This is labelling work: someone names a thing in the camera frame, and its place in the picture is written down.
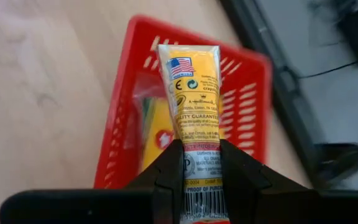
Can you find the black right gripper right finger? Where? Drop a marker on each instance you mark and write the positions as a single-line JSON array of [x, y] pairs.
[[241, 177]]

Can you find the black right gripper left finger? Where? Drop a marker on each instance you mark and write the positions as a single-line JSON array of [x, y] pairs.
[[166, 174]]

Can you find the cream yellow crayon box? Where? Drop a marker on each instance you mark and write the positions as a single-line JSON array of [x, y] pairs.
[[157, 124]]

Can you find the plastic crayon pack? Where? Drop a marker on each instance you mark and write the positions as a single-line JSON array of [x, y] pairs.
[[194, 102]]

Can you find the red plastic basket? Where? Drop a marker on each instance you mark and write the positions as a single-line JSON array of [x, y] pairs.
[[247, 77]]

